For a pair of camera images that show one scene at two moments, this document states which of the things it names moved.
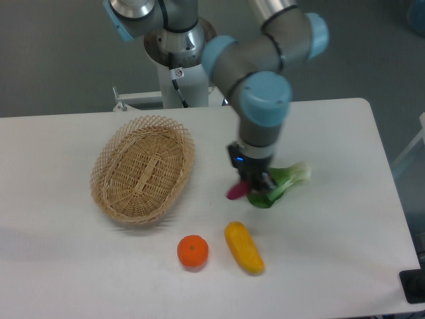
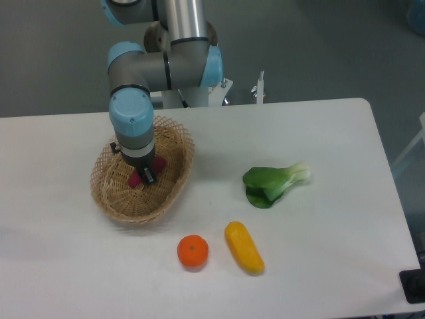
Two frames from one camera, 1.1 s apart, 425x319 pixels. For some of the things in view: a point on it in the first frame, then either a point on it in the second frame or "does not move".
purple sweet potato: [239, 189] → [136, 177]
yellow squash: [244, 247] does not move
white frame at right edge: [421, 135] does not move
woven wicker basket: [141, 168] does not move
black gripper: [249, 168] → [140, 164]
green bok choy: [284, 177] does not move
